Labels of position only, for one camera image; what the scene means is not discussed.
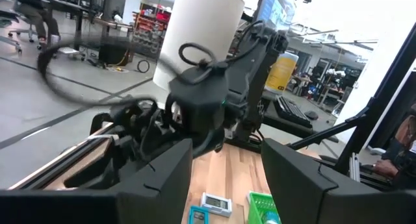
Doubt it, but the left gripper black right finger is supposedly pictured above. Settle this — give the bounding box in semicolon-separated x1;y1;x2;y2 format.
261;138;384;224

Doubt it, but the person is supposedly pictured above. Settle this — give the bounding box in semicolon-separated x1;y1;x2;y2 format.
16;0;61;51
372;103;416;189

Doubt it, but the blue white USB charger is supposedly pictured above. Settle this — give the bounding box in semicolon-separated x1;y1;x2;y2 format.
261;212;282;224

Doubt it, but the black frame clamp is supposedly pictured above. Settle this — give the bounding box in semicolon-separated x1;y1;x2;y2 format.
89;112;113;136

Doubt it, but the person's hand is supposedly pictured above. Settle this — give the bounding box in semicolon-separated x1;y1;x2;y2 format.
372;158;399;178

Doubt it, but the backlit keyboard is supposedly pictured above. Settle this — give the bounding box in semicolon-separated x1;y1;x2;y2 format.
272;95;313;129

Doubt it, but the black operator station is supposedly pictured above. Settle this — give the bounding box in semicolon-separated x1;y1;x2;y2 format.
263;22;416;189

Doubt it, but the yellow white cylinder container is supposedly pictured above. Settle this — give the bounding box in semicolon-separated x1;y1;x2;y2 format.
265;51;299;94

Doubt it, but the white digital clock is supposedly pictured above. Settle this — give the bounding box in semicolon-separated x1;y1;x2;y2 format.
200;192;233;218

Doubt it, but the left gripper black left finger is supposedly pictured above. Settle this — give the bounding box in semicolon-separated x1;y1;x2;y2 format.
116;138;194;224

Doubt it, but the black coiled cable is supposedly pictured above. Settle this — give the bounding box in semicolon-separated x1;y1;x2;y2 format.
136;59;151;74

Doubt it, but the red bin storage shelf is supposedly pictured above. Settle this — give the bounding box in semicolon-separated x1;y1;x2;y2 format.
131;3;172;55

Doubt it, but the office chair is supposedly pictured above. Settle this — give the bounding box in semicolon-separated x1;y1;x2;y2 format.
0;8;38;55

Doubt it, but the blue screen monitor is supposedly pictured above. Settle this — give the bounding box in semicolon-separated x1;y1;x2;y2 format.
253;0;297;32

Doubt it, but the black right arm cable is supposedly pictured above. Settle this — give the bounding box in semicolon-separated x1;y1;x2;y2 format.
36;38;218;108

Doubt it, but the green plastic basket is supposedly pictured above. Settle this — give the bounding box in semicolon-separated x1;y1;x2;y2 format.
246;190;283;224

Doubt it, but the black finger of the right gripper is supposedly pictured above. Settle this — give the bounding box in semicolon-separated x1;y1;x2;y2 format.
63;145;131;190

